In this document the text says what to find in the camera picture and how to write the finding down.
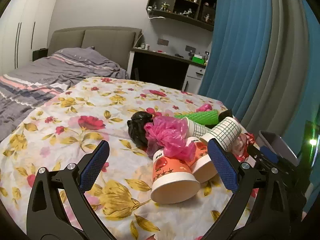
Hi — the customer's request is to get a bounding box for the black wrapper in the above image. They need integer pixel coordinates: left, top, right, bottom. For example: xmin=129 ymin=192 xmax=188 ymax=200
xmin=217 ymin=109 xmax=233 ymax=121

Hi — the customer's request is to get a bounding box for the grey trash bin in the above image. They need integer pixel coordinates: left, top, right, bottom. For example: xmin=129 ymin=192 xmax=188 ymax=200
xmin=259 ymin=130 xmax=300 ymax=166

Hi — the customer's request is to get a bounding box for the white wardrobe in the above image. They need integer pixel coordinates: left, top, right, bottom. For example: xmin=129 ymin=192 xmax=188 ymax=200
xmin=0 ymin=0 xmax=63 ymax=77

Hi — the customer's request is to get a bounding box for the green box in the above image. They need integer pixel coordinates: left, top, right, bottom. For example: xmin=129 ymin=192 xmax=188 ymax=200
xmin=191 ymin=54 xmax=207 ymax=64

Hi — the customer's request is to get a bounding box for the red wrapper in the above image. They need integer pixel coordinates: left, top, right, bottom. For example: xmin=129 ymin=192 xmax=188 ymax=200
xmin=234 ymin=132 xmax=256 ymax=163

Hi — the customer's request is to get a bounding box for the dark desk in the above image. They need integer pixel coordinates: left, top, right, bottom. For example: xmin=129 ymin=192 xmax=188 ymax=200
xmin=127 ymin=47 xmax=208 ymax=91

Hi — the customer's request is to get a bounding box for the grey curtain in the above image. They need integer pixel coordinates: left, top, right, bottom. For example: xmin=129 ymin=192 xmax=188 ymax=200
xmin=232 ymin=0 xmax=311 ymax=137

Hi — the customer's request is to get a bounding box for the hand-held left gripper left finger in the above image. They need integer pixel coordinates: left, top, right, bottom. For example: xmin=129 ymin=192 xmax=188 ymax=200
xmin=26 ymin=140 xmax=117 ymax=240

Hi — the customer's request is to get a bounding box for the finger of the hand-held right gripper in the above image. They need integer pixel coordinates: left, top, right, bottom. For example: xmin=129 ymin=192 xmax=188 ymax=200
xmin=247 ymin=145 xmax=284 ymax=172

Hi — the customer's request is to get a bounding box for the green grid paper cup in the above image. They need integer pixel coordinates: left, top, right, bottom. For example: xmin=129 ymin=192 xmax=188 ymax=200
xmin=199 ymin=117 xmax=242 ymax=153
xmin=186 ymin=117 xmax=212 ymax=138

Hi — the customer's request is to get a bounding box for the white drawer cabinet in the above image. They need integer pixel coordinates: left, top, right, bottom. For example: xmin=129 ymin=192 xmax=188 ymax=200
xmin=184 ymin=64 xmax=207 ymax=93

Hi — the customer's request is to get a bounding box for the crumpled pink plastic bag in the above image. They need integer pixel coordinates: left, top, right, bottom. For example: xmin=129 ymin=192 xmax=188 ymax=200
xmin=144 ymin=116 xmax=197 ymax=160

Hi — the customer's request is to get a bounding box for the green corrugated sheet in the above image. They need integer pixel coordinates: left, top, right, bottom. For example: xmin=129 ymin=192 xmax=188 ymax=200
xmin=174 ymin=110 xmax=219 ymax=127

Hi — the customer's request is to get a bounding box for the row of figurines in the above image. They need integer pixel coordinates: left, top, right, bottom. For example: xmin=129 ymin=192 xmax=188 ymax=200
xmin=151 ymin=0 xmax=216 ymax=22

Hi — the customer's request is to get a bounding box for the dark nightstand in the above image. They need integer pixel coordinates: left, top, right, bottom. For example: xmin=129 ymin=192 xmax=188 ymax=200
xmin=32 ymin=48 xmax=49 ymax=62

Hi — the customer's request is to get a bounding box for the grey striped blanket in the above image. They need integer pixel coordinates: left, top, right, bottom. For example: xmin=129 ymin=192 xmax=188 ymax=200
xmin=0 ymin=46 xmax=130 ymax=143

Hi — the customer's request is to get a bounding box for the black plastic bag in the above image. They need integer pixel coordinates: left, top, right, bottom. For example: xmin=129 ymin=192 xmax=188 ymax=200
xmin=127 ymin=112 xmax=157 ymax=148

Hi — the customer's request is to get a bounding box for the orange paper cup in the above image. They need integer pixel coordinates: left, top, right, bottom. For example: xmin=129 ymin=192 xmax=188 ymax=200
xmin=186 ymin=137 xmax=219 ymax=183
xmin=150 ymin=148 xmax=201 ymax=204

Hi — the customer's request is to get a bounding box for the grey padded headboard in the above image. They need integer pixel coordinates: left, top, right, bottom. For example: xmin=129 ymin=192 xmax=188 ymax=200
xmin=47 ymin=26 xmax=143 ymax=70

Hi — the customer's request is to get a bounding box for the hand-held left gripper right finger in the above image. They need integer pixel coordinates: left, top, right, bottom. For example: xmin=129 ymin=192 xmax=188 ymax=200
xmin=202 ymin=138 xmax=304 ymax=240

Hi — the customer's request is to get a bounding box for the small pink plastic bag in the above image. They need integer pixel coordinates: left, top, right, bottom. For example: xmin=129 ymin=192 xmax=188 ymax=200
xmin=196 ymin=103 xmax=213 ymax=113

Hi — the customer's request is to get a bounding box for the floral tablecloth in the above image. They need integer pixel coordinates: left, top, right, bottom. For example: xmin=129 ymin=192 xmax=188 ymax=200
xmin=0 ymin=76 xmax=260 ymax=240

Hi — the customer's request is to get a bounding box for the blue curtain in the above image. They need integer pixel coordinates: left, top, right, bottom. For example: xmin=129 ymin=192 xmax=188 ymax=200
xmin=197 ymin=0 xmax=320 ymax=205

